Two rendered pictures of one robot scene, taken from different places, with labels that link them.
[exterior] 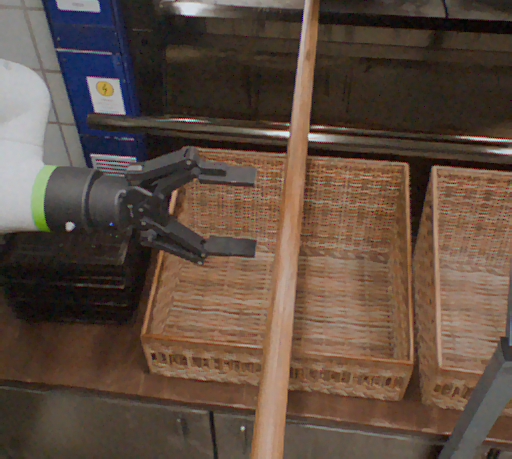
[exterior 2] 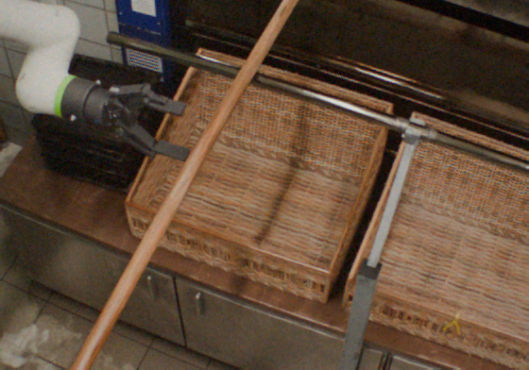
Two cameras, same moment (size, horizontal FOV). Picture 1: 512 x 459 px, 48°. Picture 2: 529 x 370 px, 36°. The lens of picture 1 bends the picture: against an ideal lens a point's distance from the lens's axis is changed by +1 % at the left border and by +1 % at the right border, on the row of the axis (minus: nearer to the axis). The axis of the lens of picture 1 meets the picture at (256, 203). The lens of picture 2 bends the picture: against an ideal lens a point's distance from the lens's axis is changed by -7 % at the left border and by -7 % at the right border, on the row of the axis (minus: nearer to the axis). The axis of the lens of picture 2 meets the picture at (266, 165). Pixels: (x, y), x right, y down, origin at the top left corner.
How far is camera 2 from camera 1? 1.00 m
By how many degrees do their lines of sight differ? 12
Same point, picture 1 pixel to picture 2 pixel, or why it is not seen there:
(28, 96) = (65, 31)
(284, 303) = (175, 193)
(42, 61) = not seen: outside the picture
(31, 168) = (59, 76)
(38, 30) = not seen: outside the picture
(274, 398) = (148, 242)
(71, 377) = (75, 223)
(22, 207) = (49, 101)
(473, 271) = (441, 214)
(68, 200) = (74, 102)
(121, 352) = (114, 213)
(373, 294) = (343, 215)
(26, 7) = not seen: outside the picture
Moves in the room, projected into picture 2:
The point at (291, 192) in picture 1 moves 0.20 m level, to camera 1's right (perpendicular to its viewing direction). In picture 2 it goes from (213, 123) to (314, 143)
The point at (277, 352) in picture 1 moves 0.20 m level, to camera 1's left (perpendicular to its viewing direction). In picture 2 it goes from (160, 219) to (63, 194)
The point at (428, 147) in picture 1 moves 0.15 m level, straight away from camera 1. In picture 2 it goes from (340, 106) to (377, 66)
